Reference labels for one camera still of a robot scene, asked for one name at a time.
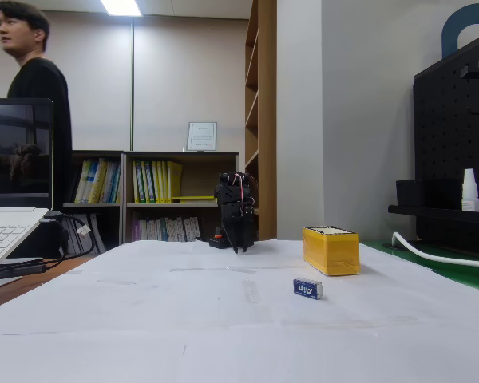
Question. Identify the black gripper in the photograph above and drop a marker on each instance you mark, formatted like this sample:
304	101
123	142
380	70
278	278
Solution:
234	222

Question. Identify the small blue eraser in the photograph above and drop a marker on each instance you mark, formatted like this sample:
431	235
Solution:
306	289

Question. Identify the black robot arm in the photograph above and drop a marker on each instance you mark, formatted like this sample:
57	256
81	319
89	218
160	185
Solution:
239	176

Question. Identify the yellow rectangular box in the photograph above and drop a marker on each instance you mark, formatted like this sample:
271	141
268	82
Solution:
335	253

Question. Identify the black clamp with orange knob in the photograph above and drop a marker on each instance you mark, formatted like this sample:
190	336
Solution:
217	242

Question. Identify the thin yellow folder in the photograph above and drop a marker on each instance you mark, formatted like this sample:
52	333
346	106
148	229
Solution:
193	198

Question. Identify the low grey bookshelf unit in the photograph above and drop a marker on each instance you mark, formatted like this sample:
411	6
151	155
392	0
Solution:
96	205
199	175

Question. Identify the framed white certificate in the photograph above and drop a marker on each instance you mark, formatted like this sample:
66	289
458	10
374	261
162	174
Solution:
201	136

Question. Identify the white paper table cover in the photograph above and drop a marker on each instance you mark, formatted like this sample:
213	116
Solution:
183	319

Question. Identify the purple spine book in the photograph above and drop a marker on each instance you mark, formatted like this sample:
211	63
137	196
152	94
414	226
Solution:
136	230

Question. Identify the tall wooden bookshelf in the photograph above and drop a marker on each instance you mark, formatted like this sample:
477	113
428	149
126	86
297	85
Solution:
267	119

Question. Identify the white file binder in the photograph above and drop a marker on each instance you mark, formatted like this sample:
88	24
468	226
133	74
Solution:
97	235

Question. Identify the black box holder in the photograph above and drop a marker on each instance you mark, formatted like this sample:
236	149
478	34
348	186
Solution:
408	193

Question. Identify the black pegboard shelf tray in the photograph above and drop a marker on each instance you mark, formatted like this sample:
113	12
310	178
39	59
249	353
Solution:
431	213

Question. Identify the green desk mat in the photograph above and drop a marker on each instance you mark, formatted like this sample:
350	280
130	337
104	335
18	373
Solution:
455	273

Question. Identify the black usb adapter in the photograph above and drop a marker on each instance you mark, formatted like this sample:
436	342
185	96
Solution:
20	269

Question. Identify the black pegboard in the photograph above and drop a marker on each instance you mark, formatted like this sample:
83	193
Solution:
447	139

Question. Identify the white dropper bottle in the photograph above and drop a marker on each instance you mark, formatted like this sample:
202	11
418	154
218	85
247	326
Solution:
470	195

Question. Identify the white laptop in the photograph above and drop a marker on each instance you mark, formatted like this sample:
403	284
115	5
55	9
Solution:
16	159

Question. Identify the person in black sweater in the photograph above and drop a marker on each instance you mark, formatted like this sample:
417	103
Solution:
40	84

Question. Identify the ceiling light panel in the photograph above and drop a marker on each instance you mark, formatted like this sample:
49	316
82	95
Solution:
120	7

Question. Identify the long black pegboard hook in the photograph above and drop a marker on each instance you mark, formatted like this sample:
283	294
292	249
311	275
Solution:
477	71

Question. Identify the blue arch sign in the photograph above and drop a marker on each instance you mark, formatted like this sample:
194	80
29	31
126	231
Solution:
449	32

